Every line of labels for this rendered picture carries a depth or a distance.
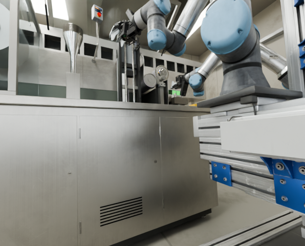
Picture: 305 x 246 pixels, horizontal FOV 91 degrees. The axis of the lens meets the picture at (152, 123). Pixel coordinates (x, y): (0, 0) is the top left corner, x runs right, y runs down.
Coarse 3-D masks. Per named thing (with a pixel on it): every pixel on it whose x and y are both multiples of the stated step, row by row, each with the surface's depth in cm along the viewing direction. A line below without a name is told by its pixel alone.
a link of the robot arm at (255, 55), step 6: (258, 30) 48; (258, 36) 48; (258, 42) 46; (258, 48) 47; (252, 54) 47; (258, 54) 48; (240, 60) 47; (246, 60) 47; (252, 60) 47; (258, 60) 47; (222, 66) 55; (228, 66) 51
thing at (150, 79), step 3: (147, 75) 131; (150, 75) 133; (153, 75) 134; (144, 78) 129; (147, 78) 131; (150, 78) 132; (153, 78) 134; (147, 81) 131; (150, 81) 132; (153, 81) 134; (156, 81) 135; (147, 84) 130; (150, 84) 132; (153, 84) 133
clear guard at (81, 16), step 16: (64, 0) 120; (80, 0) 123; (96, 0) 126; (112, 0) 129; (128, 0) 132; (144, 0) 135; (64, 16) 128; (80, 16) 131; (112, 16) 138; (144, 32) 157; (144, 48) 171
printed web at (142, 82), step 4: (140, 68) 136; (140, 72) 136; (152, 72) 142; (140, 76) 136; (128, 80) 123; (144, 80) 129; (128, 84) 122; (144, 84) 132; (156, 84) 159; (144, 88) 137; (148, 88) 136; (128, 92) 122; (144, 92) 151; (128, 96) 122; (128, 100) 122
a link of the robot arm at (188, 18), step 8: (192, 0) 61; (200, 0) 60; (184, 8) 64; (192, 8) 62; (200, 8) 62; (184, 16) 63; (192, 16) 63; (176, 24) 66; (184, 24) 64; (192, 24) 65; (176, 32) 66; (184, 32) 66; (176, 40) 66; (184, 40) 68; (168, 48) 67; (176, 48) 68; (184, 48) 71; (176, 56) 75
